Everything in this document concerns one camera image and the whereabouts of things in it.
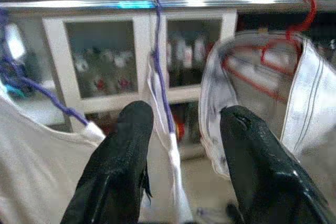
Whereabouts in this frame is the thin white strap garment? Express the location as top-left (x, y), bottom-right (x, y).
top-left (145, 53), bottom-right (195, 224)

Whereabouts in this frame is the white shirt with grey seams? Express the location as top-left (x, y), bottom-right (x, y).
top-left (198, 31), bottom-right (336, 180)

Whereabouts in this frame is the purple wire hanger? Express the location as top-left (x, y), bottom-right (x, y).
top-left (151, 0), bottom-right (176, 134)
top-left (0, 6), bottom-right (90, 126)

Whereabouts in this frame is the white glass door cabinet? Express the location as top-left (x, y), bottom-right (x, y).
top-left (41, 8), bottom-right (238, 133)

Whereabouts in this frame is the shiny metal clothes rail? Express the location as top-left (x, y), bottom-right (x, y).
top-left (0, 0), bottom-right (336, 15)

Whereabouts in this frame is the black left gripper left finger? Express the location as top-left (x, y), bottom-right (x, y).
top-left (60, 100), bottom-right (155, 224)

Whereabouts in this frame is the cream tank top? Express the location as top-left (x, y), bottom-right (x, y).
top-left (0, 82), bottom-right (107, 224)

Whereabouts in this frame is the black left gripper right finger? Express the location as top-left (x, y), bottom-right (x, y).
top-left (219, 104), bottom-right (335, 224)

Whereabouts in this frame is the red plastic hanger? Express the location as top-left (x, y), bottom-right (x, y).
top-left (222, 0), bottom-right (318, 103)

